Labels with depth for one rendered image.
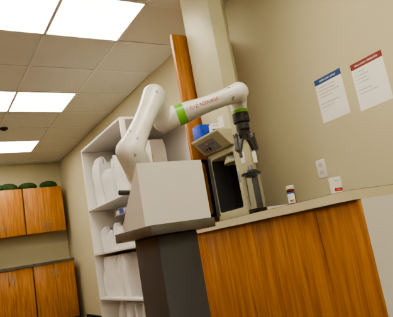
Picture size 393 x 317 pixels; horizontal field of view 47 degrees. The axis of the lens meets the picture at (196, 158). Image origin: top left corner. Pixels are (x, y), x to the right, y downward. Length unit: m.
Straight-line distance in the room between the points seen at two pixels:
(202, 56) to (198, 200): 1.44
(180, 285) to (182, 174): 0.46
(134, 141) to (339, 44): 1.41
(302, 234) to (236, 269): 0.57
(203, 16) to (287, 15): 0.56
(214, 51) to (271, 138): 0.72
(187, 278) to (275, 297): 0.54
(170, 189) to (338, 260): 0.74
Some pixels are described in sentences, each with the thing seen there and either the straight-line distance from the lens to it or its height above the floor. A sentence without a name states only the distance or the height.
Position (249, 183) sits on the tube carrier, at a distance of 2.46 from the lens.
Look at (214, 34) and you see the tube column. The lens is 3.10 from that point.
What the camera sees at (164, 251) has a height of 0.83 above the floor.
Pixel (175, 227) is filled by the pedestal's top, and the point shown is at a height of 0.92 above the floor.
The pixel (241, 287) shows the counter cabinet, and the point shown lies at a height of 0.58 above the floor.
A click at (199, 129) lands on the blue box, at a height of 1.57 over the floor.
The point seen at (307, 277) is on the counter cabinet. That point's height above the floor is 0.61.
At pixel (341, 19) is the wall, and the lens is 2.88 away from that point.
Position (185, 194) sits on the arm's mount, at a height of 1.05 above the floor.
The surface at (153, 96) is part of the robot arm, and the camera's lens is 2.26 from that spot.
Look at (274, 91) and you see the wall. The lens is 3.22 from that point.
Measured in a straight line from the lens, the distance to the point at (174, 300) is 1.91.
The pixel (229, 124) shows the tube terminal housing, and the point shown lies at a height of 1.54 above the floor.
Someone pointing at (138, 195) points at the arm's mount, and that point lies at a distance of 1.86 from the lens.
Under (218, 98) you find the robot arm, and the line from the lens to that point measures 2.42.
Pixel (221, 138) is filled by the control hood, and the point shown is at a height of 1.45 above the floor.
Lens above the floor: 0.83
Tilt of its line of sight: 11 degrees up
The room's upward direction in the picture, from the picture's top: 10 degrees counter-clockwise
